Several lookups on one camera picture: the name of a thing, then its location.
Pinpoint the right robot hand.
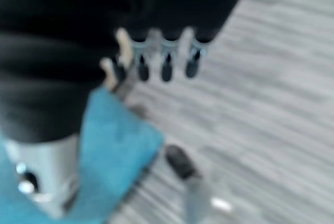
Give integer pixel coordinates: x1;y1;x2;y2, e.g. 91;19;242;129
0;0;258;220

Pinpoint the blue cushion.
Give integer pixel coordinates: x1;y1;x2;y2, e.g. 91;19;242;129
0;87;167;224

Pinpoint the beige wooden furniture leg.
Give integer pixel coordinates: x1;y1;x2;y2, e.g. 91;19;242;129
116;27;134;68
100;57;117;90

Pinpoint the dark robot foot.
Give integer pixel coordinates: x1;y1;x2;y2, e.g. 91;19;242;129
165;144;204;181

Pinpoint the silver robot leg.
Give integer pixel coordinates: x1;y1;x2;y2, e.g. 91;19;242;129
182;175;237;224

